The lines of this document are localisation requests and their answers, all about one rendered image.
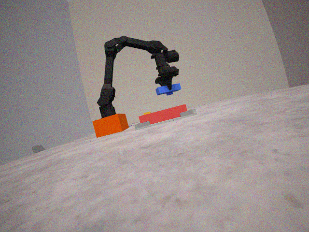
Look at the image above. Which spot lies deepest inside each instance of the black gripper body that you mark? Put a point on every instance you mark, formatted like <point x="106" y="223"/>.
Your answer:
<point x="164" y="70"/>

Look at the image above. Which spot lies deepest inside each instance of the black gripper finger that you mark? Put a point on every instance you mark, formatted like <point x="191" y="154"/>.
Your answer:
<point x="168" y="80"/>
<point x="162" y="83"/>

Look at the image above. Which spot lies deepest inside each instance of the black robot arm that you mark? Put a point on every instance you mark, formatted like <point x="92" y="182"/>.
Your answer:
<point x="107" y="93"/>

